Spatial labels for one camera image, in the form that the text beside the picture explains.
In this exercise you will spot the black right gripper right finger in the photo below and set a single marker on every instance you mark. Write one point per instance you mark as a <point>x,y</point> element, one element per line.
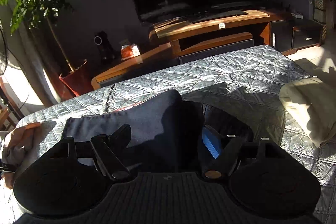
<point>230,152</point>

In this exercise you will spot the orange tissue box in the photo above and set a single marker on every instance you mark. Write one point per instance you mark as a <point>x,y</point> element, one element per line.
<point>128,50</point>

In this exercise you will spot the wooden low side table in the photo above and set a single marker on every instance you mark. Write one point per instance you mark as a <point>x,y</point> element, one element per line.
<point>162,52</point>

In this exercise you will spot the black speaker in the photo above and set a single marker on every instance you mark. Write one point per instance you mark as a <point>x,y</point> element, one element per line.
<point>107,52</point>

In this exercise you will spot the wooden TV stand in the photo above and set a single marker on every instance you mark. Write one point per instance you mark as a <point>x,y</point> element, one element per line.
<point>242,29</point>

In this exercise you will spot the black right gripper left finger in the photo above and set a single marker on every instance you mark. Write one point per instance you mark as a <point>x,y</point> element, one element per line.
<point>103,150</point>

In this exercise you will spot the dark navy garment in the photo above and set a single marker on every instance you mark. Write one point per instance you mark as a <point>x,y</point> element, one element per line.
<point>164,128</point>

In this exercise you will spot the grey quilted table cover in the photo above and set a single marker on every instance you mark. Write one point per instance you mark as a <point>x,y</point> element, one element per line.
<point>244,83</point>

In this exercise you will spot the red plant pot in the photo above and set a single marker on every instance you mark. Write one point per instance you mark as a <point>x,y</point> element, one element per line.
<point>79,81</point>

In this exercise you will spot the beige cream garment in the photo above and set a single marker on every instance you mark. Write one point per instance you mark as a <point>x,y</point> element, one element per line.
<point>311,102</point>

